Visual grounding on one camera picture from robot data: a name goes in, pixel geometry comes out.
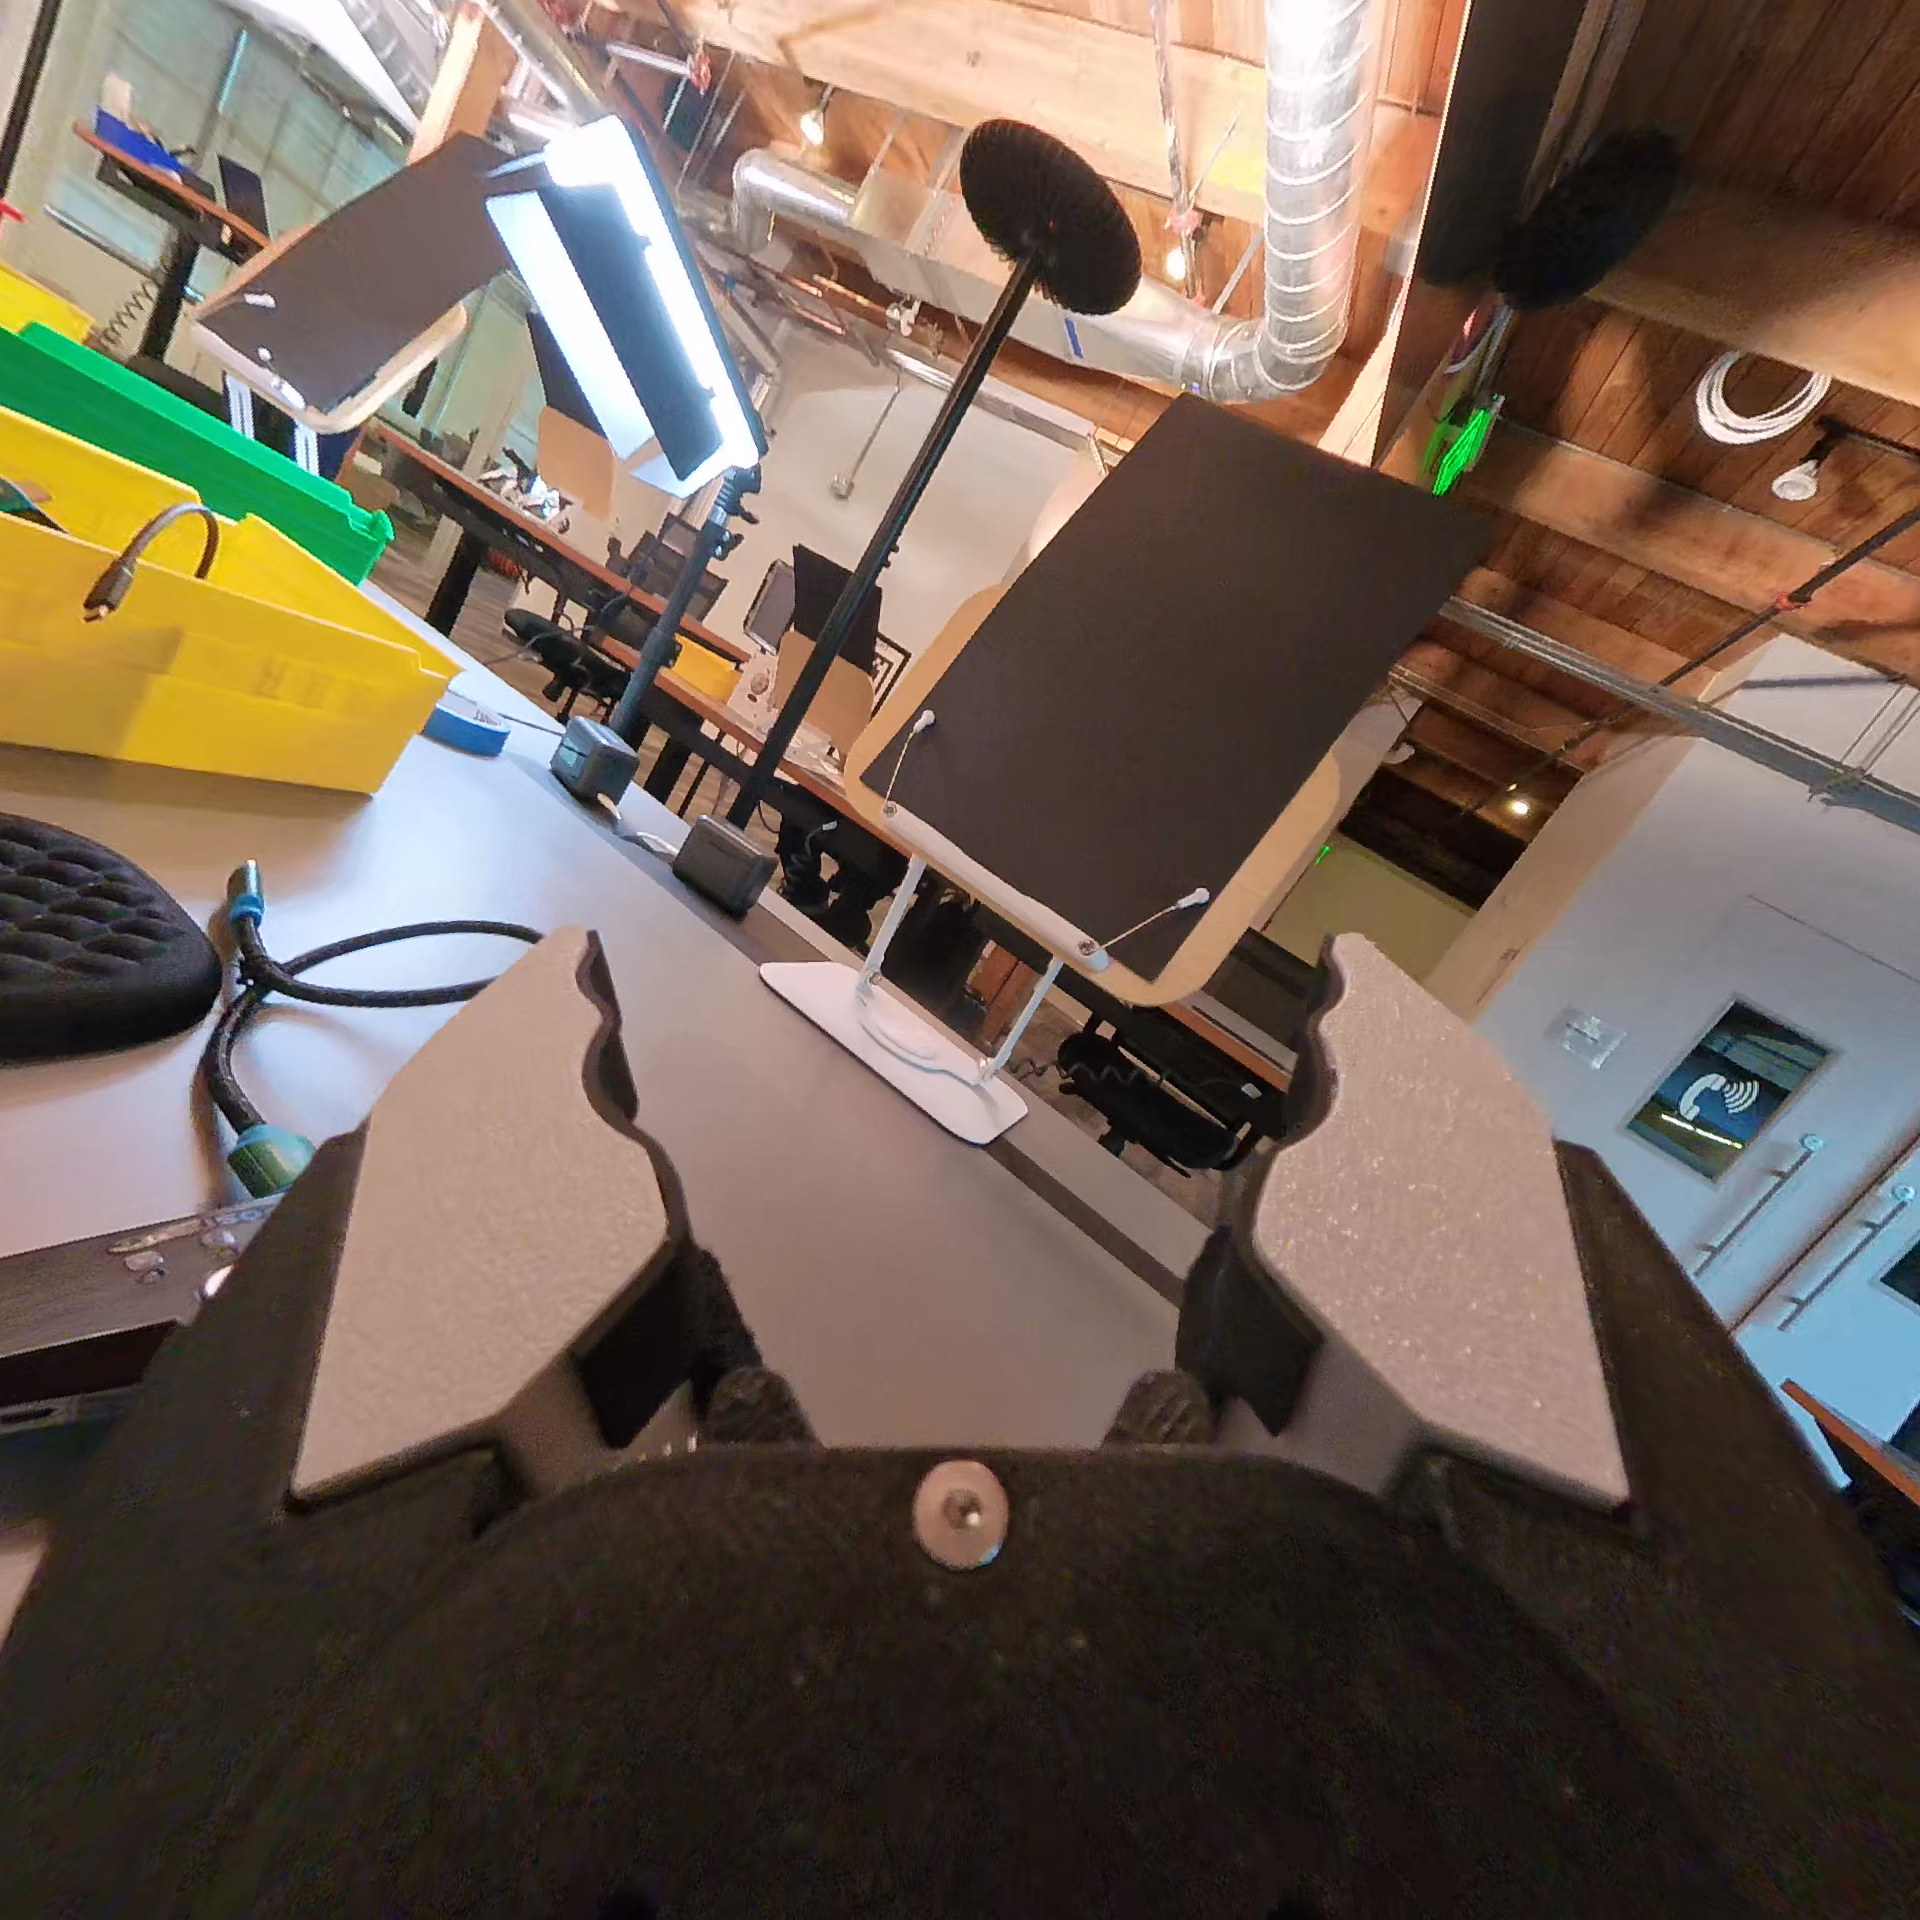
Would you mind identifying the white board stand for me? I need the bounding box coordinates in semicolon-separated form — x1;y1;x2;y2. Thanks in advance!
221;375;323;473
760;863;1121;1146

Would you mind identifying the green plastic bin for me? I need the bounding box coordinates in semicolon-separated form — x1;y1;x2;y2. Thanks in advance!
0;323;397;584

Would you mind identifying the white cable coil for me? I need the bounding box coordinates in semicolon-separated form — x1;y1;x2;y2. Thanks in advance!
1695;352;1832;442

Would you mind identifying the wooden office desk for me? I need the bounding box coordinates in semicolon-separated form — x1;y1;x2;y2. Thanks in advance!
368;418;754;670

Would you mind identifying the silver air duct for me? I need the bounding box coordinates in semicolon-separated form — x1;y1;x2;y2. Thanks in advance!
732;0;1372;403

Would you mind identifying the thin dark hub cable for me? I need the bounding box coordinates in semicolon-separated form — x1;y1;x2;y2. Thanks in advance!
80;506;224;625

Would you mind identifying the dark pole base block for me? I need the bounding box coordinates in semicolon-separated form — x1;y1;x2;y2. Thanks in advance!
672;812;780;917

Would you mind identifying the black office chair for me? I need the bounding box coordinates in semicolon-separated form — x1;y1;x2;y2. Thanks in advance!
1057;1027;1293;1173

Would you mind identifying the black mesh cushion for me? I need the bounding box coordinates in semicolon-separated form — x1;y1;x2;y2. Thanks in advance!
0;810;227;1059

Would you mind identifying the dark flat board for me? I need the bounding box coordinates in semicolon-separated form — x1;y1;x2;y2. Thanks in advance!
0;1195;287;1412

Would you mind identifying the black disc on pole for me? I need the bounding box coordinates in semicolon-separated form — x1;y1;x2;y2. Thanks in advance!
726;119;1142;826

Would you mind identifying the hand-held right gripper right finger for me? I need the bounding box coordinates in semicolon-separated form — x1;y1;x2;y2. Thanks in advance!
1242;932;1634;1511

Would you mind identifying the led light panel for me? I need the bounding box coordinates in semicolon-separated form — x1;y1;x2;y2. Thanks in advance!
483;117;771;500

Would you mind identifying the ceiling track light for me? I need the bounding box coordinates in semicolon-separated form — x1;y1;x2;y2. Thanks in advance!
1770;418;1862;502

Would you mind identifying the black light stand pole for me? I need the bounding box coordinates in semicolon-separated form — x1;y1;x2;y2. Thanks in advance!
613;468;758;752

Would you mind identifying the black braided hdmi cable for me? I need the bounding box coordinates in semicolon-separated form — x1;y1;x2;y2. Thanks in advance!
199;859;544;1201

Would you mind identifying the green exit sign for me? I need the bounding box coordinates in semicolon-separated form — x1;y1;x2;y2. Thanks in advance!
1425;392;1505;498

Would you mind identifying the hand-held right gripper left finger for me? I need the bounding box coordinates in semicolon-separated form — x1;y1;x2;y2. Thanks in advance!
283;925;696;1505

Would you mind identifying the black round ceiling fixture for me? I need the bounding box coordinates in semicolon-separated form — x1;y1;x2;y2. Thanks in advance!
1500;133;1685;309

